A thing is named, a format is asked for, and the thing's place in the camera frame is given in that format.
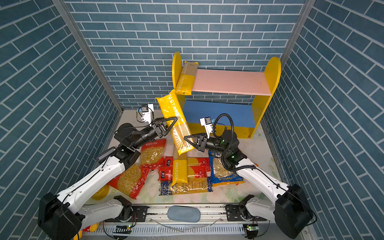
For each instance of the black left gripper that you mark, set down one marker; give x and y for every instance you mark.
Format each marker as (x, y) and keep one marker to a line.
(157, 129)

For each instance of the blue clear spaghetti bag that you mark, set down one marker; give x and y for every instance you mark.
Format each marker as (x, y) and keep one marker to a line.
(194, 186)

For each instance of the yellow shelf with coloured boards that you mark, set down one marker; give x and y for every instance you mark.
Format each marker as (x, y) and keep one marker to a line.
(245, 96)

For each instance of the black calculator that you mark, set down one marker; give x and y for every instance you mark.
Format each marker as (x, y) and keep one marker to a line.
(105, 155)

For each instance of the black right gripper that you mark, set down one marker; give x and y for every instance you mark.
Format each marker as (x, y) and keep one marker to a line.
(204, 143)

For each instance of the red macaroni bag lower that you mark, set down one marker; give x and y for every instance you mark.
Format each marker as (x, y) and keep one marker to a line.
(131, 181)

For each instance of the yellow pen cup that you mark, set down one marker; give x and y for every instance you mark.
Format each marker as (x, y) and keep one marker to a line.
(101, 193)

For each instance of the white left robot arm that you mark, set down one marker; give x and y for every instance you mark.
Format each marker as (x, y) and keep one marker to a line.
(63, 215)

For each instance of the red macaroni bag upper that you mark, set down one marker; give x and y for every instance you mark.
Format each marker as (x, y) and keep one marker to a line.
(152, 152)

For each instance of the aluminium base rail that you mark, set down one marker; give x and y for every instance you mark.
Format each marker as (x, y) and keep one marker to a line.
(162, 220)

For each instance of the blue orecchiette pasta bag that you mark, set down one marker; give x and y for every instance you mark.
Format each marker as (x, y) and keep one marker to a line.
(219, 175)

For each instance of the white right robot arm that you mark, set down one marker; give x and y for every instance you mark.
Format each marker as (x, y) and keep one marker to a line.
(270, 192)

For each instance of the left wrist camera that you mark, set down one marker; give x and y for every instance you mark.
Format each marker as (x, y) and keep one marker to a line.
(145, 113)

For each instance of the red macaroni bag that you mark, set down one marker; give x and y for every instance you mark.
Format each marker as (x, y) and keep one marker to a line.
(131, 181)
(152, 152)

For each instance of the yellow plush toy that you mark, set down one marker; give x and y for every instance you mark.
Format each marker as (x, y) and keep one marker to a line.
(90, 229)

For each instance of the grey blue oval pad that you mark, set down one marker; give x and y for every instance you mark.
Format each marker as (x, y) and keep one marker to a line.
(184, 214)

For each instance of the red yellow spaghetti bag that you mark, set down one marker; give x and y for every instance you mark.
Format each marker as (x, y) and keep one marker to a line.
(197, 168)

